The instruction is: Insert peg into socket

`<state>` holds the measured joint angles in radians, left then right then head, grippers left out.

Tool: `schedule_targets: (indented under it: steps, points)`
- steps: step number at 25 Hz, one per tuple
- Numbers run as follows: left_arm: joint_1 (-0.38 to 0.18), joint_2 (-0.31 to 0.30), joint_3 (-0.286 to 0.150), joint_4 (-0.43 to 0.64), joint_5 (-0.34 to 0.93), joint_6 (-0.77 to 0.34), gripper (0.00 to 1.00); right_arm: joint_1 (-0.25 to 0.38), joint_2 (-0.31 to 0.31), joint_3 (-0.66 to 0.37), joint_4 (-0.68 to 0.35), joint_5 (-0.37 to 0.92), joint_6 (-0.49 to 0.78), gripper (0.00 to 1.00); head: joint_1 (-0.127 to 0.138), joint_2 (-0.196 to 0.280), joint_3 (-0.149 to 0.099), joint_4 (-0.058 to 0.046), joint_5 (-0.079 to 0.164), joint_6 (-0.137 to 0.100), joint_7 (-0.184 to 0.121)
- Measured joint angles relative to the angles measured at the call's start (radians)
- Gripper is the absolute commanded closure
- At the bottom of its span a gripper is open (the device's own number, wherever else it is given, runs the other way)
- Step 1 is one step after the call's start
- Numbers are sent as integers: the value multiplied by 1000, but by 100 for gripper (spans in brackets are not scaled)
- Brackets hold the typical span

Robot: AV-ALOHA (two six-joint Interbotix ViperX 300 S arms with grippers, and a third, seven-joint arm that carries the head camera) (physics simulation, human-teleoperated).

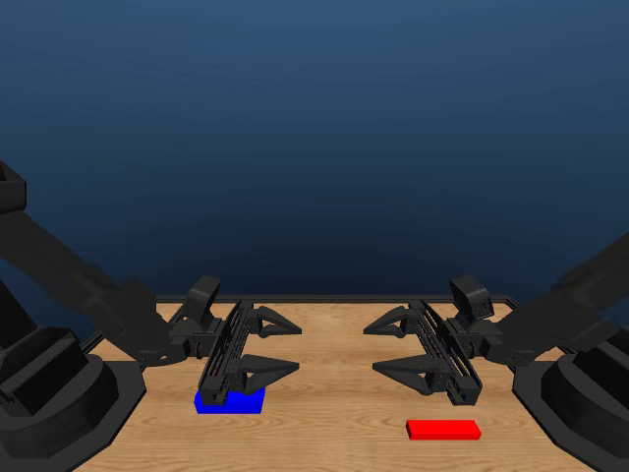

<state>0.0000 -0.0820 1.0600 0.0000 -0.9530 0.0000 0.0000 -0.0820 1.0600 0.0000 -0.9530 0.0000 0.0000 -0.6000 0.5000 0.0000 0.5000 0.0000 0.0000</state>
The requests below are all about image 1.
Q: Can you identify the blue hollow socket block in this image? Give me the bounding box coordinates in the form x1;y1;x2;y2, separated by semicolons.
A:
194;386;267;416

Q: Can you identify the black table frame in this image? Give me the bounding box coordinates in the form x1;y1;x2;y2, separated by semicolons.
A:
78;293;522;358

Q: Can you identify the red peg bar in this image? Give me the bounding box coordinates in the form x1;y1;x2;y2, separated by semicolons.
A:
405;419;483;442

